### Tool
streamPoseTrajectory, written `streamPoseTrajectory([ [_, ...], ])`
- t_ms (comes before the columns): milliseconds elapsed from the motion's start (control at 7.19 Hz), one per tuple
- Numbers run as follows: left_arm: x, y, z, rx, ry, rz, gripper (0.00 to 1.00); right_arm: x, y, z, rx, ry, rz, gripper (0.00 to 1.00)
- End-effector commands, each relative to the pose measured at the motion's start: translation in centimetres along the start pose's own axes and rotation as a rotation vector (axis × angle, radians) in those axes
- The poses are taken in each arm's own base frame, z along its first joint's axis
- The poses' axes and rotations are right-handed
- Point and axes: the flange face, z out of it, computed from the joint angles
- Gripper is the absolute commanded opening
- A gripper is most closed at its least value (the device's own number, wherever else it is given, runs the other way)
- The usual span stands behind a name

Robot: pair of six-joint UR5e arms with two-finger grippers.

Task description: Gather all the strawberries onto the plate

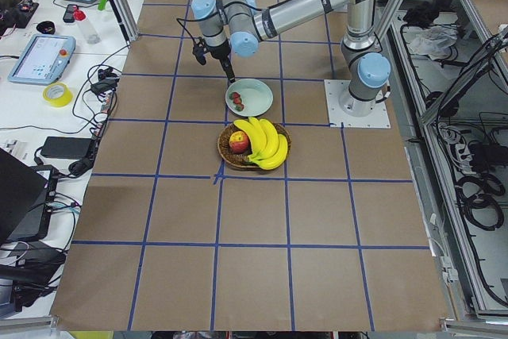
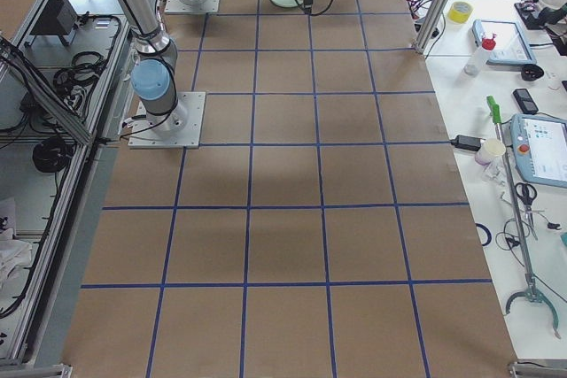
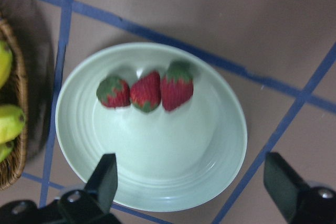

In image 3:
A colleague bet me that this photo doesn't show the yellow banana bunch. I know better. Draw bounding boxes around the yellow banana bunch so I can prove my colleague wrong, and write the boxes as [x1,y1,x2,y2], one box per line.
[1,40,26,162]

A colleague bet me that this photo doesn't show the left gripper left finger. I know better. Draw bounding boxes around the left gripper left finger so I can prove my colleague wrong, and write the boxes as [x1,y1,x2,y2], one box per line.
[56,153,118,214]

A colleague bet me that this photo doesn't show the light green plate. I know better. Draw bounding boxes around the light green plate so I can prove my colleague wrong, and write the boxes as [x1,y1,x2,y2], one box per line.
[55,42,247,212]

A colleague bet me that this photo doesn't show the greenish red strawberry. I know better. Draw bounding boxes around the greenish red strawberry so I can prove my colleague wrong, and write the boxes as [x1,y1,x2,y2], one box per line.
[96,75,131,109]

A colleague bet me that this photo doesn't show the brown wicker basket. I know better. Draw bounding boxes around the brown wicker basket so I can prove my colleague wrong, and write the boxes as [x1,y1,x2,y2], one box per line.
[1,16,28,190]

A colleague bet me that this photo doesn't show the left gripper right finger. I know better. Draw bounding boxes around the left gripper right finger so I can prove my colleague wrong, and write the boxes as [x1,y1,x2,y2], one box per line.
[263,152,310,221]

